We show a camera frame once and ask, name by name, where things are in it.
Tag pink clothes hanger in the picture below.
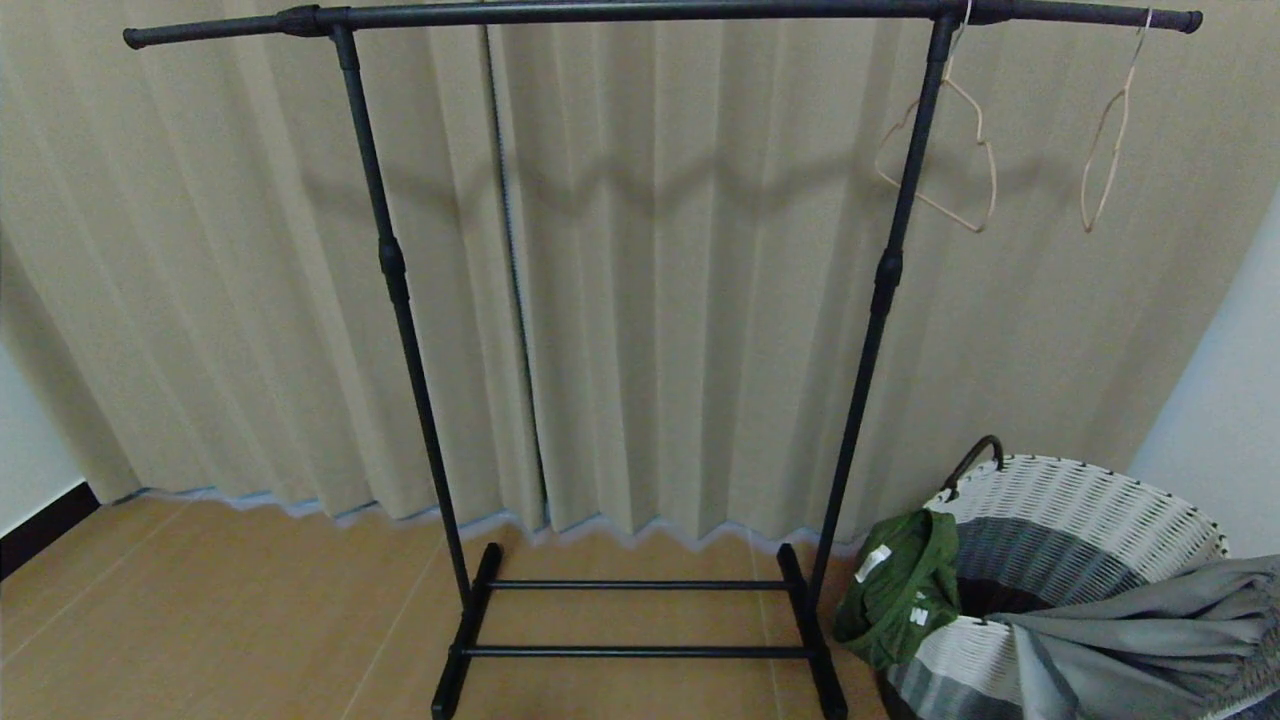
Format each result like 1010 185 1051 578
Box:
1079 8 1154 235
874 18 999 235

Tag pale grey shorts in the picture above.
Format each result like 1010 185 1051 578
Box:
990 554 1280 720

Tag black clothes rack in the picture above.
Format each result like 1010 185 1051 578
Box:
122 0 1204 720

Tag white laundry basket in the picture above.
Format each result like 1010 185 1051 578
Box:
880 434 1280 720

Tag beige curtain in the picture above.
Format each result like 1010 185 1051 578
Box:
0 0 1280 557

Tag green garment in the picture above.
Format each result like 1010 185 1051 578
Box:
832 508 964 672

